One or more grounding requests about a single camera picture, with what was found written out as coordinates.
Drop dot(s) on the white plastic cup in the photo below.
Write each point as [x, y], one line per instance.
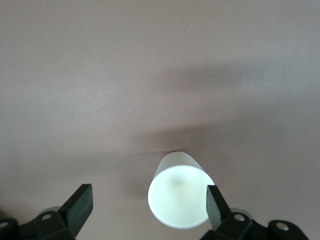
[175, 200]

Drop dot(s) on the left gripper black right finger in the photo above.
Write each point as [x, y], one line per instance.
[217, 212]

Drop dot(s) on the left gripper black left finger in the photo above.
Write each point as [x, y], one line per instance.
[75, 207]

